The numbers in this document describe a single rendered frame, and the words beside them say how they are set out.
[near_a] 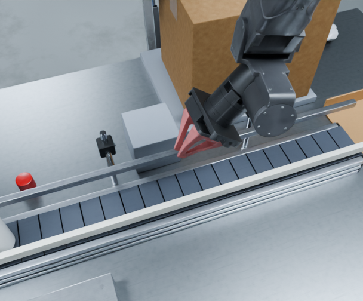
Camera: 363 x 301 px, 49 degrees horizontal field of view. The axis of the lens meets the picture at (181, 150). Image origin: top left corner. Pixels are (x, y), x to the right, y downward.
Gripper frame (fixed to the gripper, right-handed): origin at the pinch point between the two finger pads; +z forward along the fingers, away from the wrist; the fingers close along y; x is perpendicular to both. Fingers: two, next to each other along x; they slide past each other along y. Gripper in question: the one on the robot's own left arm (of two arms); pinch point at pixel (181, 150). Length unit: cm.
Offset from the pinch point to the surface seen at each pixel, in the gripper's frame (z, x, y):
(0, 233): 25.7, -19.7, 1.8
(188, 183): 8.5, 9.9, -1.1
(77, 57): 85, 59, -155
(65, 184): 16.6, -12.0, -2.9
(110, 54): 72, 73, -151
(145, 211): 12.4, -0.1, 4.1
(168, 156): 4.9, 2.1, -3.0
